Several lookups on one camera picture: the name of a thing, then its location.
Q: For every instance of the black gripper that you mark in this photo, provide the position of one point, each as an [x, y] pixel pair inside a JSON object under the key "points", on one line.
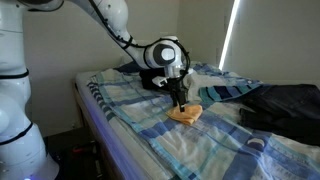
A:
{"points": [[176, 85]]}

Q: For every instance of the yellow towel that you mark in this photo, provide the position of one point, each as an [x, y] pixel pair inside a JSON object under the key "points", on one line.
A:
{"points": [[190, 115]]}

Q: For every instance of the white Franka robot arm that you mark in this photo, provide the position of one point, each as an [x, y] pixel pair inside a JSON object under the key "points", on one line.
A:
{"points": [[20, 100]]}

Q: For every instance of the white crumpled cloth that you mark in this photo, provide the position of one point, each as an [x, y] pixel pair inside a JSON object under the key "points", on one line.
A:
{"points": [[200, 83]]}

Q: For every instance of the black folded garment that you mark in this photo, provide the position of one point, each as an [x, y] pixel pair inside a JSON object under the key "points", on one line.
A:
{"points": [[150, 81]]}

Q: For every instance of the teal navy striped cloth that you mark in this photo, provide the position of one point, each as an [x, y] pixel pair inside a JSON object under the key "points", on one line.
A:
{"points": [[226, 91]]}

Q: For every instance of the blue plaid bed cover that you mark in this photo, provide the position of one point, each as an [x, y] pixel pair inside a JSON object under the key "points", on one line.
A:
{"points": [[200, 146]]}

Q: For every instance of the dark blue pillow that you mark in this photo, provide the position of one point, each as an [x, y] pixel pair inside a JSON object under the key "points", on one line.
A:
{"points": [[130, 67]]}

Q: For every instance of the dark denim trousers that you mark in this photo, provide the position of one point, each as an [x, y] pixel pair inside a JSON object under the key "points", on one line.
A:
{"points": [[286, 110]]}

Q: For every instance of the wooden bed frame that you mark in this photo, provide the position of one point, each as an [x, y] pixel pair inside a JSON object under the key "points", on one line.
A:
{"points": [[87, 116]]}

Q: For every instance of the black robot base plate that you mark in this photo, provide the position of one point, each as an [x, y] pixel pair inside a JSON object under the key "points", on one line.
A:
{"points": [[73, 163]]}

